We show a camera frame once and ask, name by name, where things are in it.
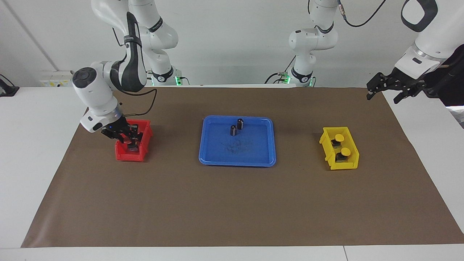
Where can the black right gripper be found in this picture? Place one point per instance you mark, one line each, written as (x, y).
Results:
(117, 130)

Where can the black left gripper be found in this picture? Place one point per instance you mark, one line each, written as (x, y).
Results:
(407, 82)

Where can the red push button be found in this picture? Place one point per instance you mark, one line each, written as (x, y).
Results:
(133, 147)

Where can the yellow push button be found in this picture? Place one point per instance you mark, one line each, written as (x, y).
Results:
(346, 151)
(339, 137)

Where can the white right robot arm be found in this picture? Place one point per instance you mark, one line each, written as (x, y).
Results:
(94, 90)

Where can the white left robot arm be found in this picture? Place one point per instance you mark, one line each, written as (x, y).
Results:
(311, 40)

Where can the blue plastic tray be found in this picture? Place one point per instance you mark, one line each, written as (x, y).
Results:
(250, 152)

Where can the red plastic bin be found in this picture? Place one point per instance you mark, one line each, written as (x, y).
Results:
(125, 156)

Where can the black equipment stand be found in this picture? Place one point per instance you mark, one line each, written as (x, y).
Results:
(453, 83)

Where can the white crumpled sheet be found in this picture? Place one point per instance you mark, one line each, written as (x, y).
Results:
(458, 116)

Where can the yellow plastic bin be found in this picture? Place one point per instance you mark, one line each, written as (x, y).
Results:
(346, 165)

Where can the white power strip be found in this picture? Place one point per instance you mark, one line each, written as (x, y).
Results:
(54, 79)

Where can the black cylindrical capacitor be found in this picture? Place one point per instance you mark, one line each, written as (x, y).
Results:
(233, 130)
(240, 124)

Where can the brown table mat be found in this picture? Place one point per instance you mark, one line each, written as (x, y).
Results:
(232, 203)

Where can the black table clamp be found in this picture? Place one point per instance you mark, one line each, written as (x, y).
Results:
(7, 88)

